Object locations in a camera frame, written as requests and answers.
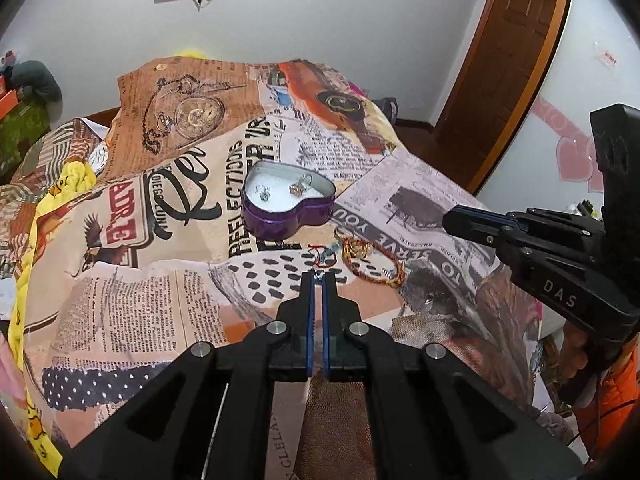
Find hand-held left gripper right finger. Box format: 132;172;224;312
322;271;587;480

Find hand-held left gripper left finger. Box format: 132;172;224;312
57;270;317;480

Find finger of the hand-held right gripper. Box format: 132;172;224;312
443;210;553;281
452;204;609;237

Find purple heart-shaped tin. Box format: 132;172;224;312
241;161;337;240

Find orange sleeved right forearm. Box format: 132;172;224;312
572;332;640;461

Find person's right hand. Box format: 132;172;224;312
561;321;608;403

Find dark shoe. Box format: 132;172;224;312
376;97;400;124

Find brown wooden door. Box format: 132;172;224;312
431;0;577;196

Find newspaper print blanket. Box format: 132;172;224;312
22;55;545;480

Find yellow cartoon blanket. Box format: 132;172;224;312
9;49;208;479

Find patchwork quilt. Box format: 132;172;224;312
0;117;110;281

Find green cloth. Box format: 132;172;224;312
0;99;52;183

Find orange box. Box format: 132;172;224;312
0;74;22;122

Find red string bracelet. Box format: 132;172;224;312
307;242;342;269

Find pink heart wall stickers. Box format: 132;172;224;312
531;96;607;195

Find gold chain bracelet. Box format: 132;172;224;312
342;238;375;262

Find brown beaded bracelet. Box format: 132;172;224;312
341;245;406;289

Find white wall sticker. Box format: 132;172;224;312
594;40;622;75

